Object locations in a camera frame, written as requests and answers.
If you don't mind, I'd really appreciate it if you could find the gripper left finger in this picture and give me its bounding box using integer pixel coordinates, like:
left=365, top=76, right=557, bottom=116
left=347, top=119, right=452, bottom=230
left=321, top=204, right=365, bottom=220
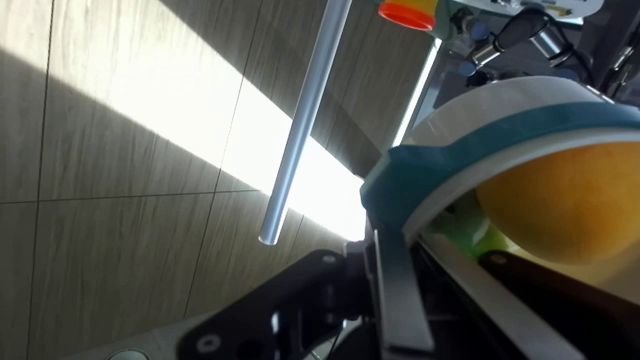
left=177, top=227, right=436, bottom=360

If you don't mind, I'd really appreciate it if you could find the green toy vegetable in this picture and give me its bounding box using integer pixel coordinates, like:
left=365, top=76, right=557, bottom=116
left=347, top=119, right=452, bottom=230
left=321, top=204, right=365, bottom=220
left=424, top=192, right=519, bottom=262

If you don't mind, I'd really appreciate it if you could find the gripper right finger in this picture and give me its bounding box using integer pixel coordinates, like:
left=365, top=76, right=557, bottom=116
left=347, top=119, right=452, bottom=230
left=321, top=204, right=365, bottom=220
left=477, top=251, right=640, bottom=360

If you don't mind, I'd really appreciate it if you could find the white bowl with teal band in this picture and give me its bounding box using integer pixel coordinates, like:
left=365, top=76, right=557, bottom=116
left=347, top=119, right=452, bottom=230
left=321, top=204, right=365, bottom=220
left=359, top=75, right=640, bottom=360

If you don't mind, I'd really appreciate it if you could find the yellow and orange toy cup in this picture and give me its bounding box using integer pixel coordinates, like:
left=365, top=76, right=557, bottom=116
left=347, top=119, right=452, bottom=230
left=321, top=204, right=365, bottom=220
left=377, top=0, right=440, bottom=32

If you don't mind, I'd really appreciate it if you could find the orange toy fruit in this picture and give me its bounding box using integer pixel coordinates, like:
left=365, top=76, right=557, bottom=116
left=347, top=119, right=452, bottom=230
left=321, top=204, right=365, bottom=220
left=475, top=142, right=640, bottom=267

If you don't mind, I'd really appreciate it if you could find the silver metal pole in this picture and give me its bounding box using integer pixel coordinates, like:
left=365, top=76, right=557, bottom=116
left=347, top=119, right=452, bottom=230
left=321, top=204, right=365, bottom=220
left=257, top=0, right=354, bottom=247

